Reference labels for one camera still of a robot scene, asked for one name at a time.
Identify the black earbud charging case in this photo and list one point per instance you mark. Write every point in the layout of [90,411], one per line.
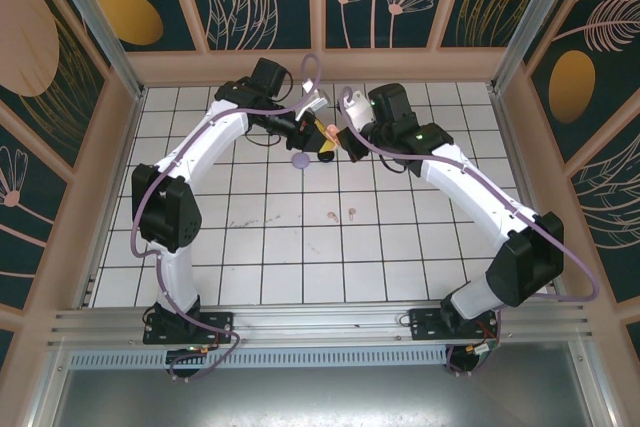
[327,158]

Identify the purple earbud charging case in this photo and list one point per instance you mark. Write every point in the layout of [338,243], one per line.
[301,161]

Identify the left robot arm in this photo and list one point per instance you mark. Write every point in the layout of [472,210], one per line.
[200,142]

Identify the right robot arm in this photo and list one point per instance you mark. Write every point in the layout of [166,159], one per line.
[470,187]

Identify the grey metal sheet panel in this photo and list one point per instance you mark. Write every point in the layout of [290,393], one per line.
[320,397]

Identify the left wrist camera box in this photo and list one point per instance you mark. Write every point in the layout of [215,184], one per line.
[315,102]

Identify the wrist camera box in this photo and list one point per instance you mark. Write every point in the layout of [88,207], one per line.
[315,102]
[360,112]

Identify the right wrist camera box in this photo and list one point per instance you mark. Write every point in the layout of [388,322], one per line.
[360,112]

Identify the aluminium side rail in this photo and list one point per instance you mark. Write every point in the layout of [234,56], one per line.
[125,157]
[513,147]

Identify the aluminium corner post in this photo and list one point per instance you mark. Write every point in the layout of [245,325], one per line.
[529,22]
[102,32]

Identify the aluminium mounting rail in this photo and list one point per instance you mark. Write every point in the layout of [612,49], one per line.
[310,322]

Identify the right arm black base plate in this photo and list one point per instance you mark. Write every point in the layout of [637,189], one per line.
[425,324]

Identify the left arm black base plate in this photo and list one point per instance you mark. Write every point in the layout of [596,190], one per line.
[215,324]

